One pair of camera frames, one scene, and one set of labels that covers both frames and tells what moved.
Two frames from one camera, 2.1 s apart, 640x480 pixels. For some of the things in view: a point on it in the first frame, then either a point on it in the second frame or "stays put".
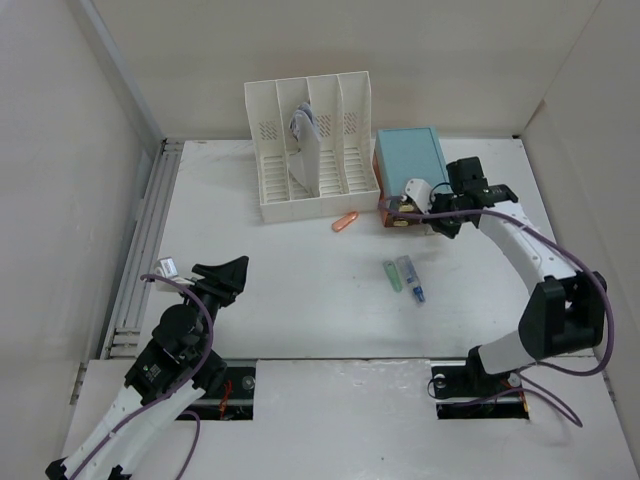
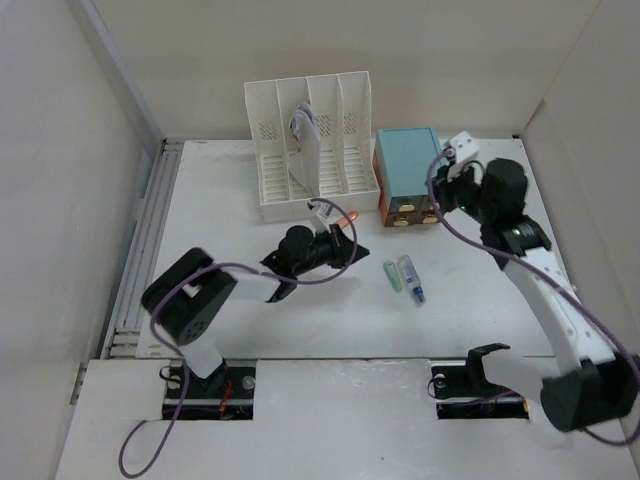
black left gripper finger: [222, 282] -> [343, 251]
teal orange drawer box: [403, 154] stays put
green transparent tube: [393, 275] stays put
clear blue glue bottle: [412, 277] stays put
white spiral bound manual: [305, 158] stays put
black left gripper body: [202, 342] -> [320, 254]
